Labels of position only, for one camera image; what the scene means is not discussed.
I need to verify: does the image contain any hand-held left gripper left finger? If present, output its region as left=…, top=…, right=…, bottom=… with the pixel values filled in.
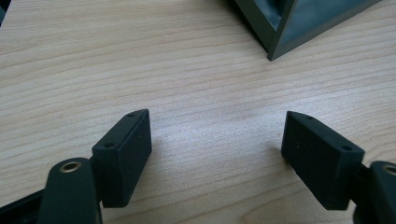
left=91, top=108, right=153, bottom=209

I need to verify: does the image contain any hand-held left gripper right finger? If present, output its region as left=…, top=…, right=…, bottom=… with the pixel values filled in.
left=280, top=110, right=366, bottom=211

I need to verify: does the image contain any dark grey box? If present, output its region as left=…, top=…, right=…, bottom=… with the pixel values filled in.
left=229, top=0, right=383, bottom=62

